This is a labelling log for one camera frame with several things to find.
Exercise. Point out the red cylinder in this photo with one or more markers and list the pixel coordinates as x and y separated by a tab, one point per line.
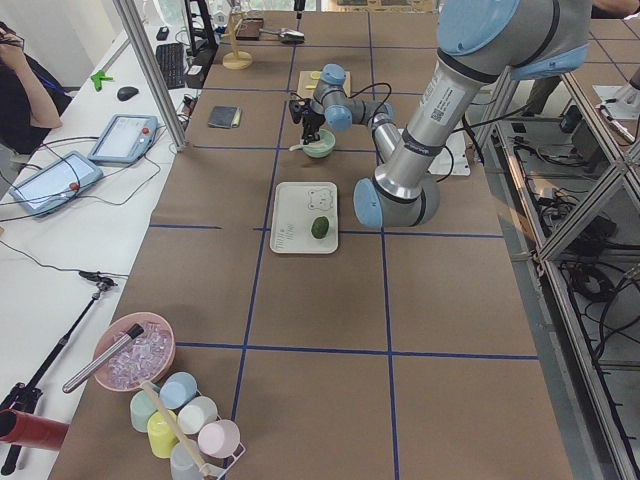
29	430

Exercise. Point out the mint green cup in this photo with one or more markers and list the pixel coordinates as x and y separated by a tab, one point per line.
141	408

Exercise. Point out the near teach pendant tablet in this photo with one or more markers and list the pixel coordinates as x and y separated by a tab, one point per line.
56	185

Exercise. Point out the pink cup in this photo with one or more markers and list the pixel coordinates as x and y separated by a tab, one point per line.
219	439

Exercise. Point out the wooden mug tree stand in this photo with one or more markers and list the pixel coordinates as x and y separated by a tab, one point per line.
236	59

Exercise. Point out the metal tube black tip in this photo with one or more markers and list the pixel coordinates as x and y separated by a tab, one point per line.
90	369

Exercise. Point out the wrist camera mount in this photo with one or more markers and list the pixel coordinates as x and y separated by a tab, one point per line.
299	109

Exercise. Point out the wooden rack handle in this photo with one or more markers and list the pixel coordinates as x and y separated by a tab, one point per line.
173	425

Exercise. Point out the bamboo cutting board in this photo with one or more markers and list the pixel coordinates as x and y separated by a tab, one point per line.
306	86

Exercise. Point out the seated person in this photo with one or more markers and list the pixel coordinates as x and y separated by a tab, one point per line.
32	100

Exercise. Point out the grey cup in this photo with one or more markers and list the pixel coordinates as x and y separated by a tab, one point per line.
182	466

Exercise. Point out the metal scoop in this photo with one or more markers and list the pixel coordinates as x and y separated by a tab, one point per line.
285	35

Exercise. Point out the yellow cup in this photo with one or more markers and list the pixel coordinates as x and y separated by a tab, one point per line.
161	437

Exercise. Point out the black tripod stick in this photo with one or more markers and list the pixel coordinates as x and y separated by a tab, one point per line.
24	397

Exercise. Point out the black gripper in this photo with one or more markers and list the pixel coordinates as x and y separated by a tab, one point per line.
312	118

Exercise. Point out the teach pendant tablet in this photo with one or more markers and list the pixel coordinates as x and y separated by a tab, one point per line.
125	139
56	185

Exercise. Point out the green avocado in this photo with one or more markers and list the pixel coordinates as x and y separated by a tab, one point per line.
320	227

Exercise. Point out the green plastic clamp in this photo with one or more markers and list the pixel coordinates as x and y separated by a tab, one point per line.
99	78

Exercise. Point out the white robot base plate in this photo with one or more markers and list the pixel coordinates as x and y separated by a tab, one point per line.
452	159

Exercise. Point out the white bear serving tray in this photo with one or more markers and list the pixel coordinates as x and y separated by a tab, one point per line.
296	205

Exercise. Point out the black keyboard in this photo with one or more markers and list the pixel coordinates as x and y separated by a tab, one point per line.
170	59

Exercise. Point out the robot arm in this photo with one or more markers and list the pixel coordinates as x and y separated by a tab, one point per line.
477	42

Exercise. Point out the blue cup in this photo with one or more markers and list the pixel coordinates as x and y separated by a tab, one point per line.
178	390

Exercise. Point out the folded grey yellow cloth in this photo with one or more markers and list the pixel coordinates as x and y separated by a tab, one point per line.
225	117

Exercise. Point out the pink bowl of ice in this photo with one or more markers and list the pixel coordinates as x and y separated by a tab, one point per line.
145	358

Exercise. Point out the far teach pendant tablet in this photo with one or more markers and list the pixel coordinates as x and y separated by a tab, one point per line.
125	139

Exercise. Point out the black computer mouse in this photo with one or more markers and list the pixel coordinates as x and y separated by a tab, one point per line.
126	93

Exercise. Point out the dark wooden tray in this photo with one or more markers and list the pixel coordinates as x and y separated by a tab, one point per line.
249	29

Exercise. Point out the mint green bowl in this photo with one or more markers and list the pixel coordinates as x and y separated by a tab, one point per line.
321	148

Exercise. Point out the cream white cup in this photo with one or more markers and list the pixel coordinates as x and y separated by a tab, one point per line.
200	411

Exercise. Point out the aluminium frame post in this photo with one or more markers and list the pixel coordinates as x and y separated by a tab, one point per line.
141	45

